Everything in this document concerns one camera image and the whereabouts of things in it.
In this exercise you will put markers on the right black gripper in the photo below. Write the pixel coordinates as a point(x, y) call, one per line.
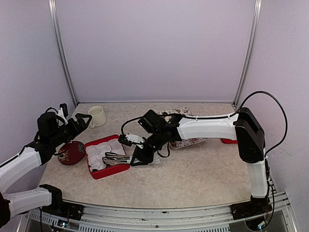
point(145, 158)

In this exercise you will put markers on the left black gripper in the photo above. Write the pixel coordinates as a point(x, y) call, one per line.
point(78, 117)

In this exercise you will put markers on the metal serving tongs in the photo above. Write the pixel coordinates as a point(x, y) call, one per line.
point(113, 159)

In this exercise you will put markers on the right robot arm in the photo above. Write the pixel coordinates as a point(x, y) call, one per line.
point(240, 126)

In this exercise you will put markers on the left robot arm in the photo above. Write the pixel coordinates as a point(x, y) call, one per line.
point(53, 130)

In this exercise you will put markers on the red chocolate box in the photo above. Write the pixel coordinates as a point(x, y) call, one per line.
point(95, 151)

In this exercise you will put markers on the cream ceramic mug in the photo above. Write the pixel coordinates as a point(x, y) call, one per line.
point(98, 116)

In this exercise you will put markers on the floral rectangular tray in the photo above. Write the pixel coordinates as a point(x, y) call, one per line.
point(186, 142)

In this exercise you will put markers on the red floral round tin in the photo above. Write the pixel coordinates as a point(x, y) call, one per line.
point(71, 153)

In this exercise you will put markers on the red box lid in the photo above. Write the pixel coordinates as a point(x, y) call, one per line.
point(228, 141)

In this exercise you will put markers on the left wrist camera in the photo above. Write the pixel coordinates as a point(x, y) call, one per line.
point(63, 113)

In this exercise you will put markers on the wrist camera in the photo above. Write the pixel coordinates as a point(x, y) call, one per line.
point(131, 139)
point(63, 113)

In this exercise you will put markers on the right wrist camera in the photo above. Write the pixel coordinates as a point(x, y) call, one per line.
point(131, 139)

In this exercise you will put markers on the left aluminium frame post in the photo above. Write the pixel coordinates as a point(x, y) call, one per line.
point(61, 51)

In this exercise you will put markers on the aluminium frame post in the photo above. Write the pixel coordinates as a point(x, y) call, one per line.
point(249, 51)
point(61, 51)

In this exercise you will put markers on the front aluminium rail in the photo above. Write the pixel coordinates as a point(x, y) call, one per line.
point(217, 218)

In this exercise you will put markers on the right aluminium frame post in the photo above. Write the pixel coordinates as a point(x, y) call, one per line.
point(249, 51)

